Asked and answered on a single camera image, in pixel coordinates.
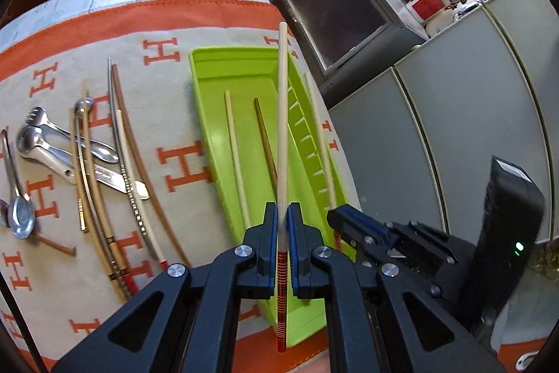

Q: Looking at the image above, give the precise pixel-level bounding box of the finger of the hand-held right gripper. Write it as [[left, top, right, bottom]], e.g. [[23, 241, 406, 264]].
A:
[[327, 205, 396, 258]]

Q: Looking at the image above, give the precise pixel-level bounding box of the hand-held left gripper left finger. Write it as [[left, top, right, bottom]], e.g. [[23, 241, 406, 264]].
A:
[[52, 202, 279, 373]]

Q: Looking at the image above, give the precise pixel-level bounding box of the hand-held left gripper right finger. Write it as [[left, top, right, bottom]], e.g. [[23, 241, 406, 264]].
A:
[[286, 202, 507, 373]]

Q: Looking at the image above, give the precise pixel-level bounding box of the light wooden chopstick red end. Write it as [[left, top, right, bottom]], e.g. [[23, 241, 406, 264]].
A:
[[276, 22, 290, 353]]

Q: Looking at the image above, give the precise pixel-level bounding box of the green plastic utensil tray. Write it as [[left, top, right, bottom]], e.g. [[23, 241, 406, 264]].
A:
[[189, 46, 350, 350]]

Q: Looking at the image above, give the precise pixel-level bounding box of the plain light wooden chopstick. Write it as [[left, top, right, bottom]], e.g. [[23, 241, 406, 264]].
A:
[[224, 90, 252, 227]]

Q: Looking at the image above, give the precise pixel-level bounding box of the dark brown wooden chopstick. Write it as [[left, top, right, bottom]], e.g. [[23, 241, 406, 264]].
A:
[[111, 64, 193, 269], [35, 233, 77, 257], [254, 98, 278, 192]]

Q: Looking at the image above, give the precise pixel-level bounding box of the grey refrigerator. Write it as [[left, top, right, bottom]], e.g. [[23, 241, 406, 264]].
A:
[[327, 0, 559, 251]]

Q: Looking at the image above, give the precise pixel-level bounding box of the orange and beige printed blanket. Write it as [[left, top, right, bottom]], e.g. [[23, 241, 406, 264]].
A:
[[0, 0, 363, 373]]

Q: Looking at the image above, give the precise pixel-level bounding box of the tan wooden chopstick banded end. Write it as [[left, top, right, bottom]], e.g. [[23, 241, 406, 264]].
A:
[[70, 108, 129, 301], [81, 79, 136, 297]]

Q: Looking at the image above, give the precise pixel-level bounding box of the large steel spoon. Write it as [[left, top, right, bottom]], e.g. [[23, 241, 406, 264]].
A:
[[17, 125, 151, 201]]

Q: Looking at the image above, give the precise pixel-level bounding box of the steel fork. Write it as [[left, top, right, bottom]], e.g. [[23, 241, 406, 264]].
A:
[[26, 106, 121, 164]]

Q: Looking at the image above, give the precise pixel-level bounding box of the ridged metal chopstick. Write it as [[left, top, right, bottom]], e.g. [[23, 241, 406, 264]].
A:
[[107, 57, 148, 235]]

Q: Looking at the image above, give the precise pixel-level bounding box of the black glass-door appliance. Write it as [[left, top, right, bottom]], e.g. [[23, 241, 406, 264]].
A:
[[267, 0, 431, 105]]

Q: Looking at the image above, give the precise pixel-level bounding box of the white ceramic spoon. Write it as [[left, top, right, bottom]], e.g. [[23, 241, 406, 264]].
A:
[[16, 126, 75, 186]]

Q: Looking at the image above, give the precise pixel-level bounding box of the red labelled container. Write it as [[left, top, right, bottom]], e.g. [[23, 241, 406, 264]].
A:
[[406, 0, 450, 22]]

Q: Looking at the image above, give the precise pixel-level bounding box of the small long-handled steel spoon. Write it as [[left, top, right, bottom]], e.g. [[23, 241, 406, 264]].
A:
[[72, 97, 96, 233]]

